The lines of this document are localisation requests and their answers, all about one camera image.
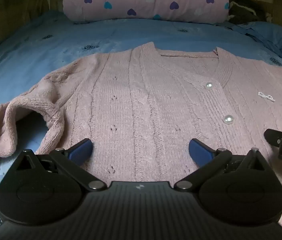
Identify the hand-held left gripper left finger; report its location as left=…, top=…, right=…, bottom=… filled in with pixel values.
left=15, top=138, right=107, bottom=193

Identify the pink knitted cardigan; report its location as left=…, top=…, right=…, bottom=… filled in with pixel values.
left=0, top=42, right=282, bottom=235

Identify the pink heart-patterned pillow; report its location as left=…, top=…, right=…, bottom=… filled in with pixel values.
left=62, top=0, right=230, bottom=24

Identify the blue dandelion print bedsheet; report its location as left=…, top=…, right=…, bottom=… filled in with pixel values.
left=0, top=10, right=282, bottom=233

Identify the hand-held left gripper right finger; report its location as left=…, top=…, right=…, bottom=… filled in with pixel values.
left=173, top=138, right=268, bottom=192

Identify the blue pillow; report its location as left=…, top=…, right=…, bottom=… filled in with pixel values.
left=223, top=20, right=282, bottom=73

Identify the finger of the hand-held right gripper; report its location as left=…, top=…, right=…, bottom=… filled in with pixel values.
left=264, top=129, right=282, bottom=146

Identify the dark cloth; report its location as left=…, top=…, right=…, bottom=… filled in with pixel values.
left=227, top=0, right=274, bottom=25

